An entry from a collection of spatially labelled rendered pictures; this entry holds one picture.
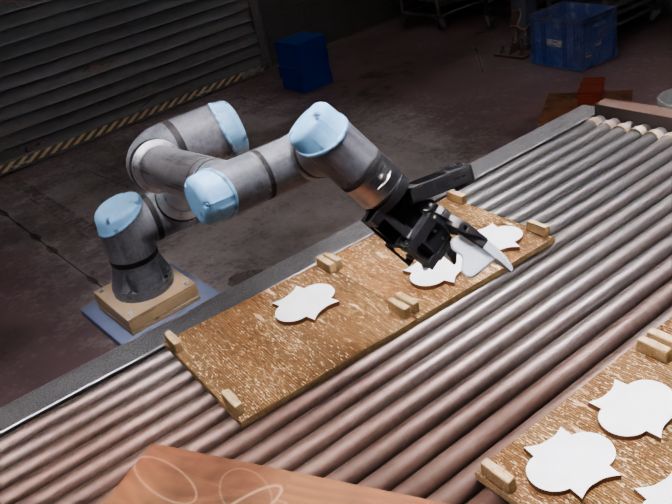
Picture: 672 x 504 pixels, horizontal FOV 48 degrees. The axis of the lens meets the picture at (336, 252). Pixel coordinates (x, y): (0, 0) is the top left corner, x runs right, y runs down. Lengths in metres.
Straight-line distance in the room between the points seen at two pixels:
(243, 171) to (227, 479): 0.44
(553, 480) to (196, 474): 0.52
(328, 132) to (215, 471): 0.51
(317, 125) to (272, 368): 0.62
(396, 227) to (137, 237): 0.87
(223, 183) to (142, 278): 0.83
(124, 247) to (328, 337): 0.55
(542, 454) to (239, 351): 0.64
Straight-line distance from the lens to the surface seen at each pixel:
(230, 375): 1.49
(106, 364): 1.69
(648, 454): 1.24
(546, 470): 1.19
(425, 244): 1.05
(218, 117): 1.44
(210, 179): 1.04
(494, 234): 1.76
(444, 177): 1.08
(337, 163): 1.00
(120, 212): 1.77
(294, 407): 1.40
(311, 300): 1.62
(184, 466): 1.17
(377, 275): 1.68
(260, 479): 1.11
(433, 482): 1.23
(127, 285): 1.86
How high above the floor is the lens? 1.81
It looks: 29 degrees down
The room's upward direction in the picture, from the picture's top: 11 degrees counter-clockwise
